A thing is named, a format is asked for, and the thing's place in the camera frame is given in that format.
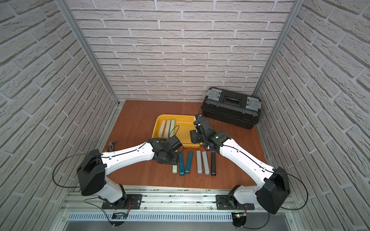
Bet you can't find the teal pruner left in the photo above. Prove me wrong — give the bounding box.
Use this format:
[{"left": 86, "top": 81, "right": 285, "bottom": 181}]
[{"left": 178, "top": 152, "right": 185, "bottom": 176}]

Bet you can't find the right aluminium corner post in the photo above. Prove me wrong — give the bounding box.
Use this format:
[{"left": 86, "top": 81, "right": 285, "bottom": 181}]
[{"left": 252, "top": 0, "right": 304, "bottom": 98}]

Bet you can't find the light green pruner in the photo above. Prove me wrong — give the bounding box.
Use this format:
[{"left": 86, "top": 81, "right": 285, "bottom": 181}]
[
  {"left": 169, "top": 120, "right": 175, "bottom": 137},
  {"left": 172, "top": 165, "right": 178, "bottom": 174}
]

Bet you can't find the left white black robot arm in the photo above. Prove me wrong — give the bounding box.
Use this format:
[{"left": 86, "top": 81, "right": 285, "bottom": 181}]
[{"left": 77, "top": 135, "right": 183, "bottom": 204}]

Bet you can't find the grey pruner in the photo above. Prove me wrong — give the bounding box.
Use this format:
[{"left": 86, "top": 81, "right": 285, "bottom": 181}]
[
  {"left": 196, "top": 150, "right": 202, "bottom": 174},
  {"left": 202, "top": 151, "right": 210, "bottom": 175}
]

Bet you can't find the grey pruner left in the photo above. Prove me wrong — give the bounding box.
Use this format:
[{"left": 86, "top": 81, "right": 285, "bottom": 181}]
[{"left": 196, "top": 150, "right": 202, "bottom": 174}]

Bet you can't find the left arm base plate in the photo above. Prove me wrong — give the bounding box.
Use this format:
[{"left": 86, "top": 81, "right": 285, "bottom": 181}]
[{"left": 102, "top": 194, "right": 143, "bottom": 210}]

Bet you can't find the aluminium corner post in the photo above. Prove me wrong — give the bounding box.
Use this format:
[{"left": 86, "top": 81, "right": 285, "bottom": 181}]
[
  {"left": 56, "top": 0, "right": 120, "bottom": 106},
  {"left": 252, "top": 0, "right": 304, "bottom": 98}
]

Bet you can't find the yellow plastic tray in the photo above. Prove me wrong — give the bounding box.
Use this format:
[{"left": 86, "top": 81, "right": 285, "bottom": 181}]
[{"left": 152, "top": 114, "right": 200, "bottom": 148}]

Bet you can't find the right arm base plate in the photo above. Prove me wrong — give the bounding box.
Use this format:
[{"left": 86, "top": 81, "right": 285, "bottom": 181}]
[{"left": 215, "top": 194, "right": 255, "bottom": 210}]

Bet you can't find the black plastic toolbox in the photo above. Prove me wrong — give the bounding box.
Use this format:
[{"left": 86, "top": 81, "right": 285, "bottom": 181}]
[{"left": 201, "top": 87, "right": 262, "bottom": 130}]

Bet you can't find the left aluminium corner post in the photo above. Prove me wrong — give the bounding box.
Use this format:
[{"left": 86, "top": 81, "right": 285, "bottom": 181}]
[{"left": 56, "top": 0, "right": 120, "bottom": 106}]

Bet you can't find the black folding pruner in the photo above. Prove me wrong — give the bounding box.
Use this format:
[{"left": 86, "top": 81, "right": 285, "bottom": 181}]
[{"left": 211, "top": 152, "right": 216, "bottom": 176}]

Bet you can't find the teal pruner right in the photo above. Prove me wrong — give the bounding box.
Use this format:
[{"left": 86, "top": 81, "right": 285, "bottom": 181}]
[{"left": 185, "top": 151, "right": 193, "bottom": 174}]

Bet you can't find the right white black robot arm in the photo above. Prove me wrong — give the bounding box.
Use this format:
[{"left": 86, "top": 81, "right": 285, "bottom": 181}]
[{"left": 190, "top": 114, "right": 291, "bottom": 214}]

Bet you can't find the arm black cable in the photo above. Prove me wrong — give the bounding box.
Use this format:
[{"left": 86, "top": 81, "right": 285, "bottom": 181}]
[
  {"left": 222, "top": 144, "right": 309, "bottom": 211},
  {"left": 51, "top": 125, "right": 181, "bottom": 189}
]

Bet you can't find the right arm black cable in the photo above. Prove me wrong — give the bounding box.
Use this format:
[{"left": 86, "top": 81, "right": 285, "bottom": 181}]
[{"left": 222, "top": 144, "right": 309, "bottom": 211}]

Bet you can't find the grey pruner right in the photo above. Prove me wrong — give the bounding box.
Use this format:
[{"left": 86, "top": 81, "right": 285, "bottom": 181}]
[{"left": 202, "top": 151, "right": 210, "bottom": 175}]

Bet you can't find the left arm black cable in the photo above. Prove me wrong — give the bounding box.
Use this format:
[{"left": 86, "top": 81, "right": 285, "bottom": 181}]
[{"left": 51, "top": 125, "right": 181, "bottom": 189}]

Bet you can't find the teal pruner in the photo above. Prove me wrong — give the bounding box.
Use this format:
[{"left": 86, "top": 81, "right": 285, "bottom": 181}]
[
  {"left": 185, "top": 151, "right": 193, "bottom": 174},
  {"left": 178, "top": 152, "right": 185, "bottom": 176}
]

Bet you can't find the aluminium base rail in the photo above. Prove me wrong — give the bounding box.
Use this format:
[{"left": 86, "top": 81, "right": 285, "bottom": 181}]
[{"left": 57, "top": 184, "right": 301, "bottom": 223}]

